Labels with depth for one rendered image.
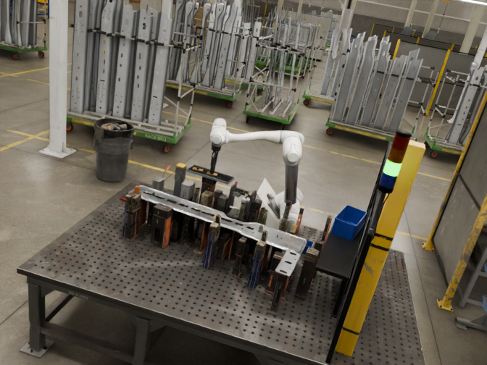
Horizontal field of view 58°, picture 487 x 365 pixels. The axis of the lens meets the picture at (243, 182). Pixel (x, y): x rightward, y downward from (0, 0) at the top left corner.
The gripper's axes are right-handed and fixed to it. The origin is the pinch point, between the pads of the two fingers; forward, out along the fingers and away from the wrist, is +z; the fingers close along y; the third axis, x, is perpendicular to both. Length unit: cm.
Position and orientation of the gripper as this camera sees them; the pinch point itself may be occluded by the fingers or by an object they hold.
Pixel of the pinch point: (212, 169)
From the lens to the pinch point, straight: 351.2
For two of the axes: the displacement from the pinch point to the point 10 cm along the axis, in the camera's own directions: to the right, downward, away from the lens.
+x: -9.7, -2.3, 1.1
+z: -1.7, 9.0, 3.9
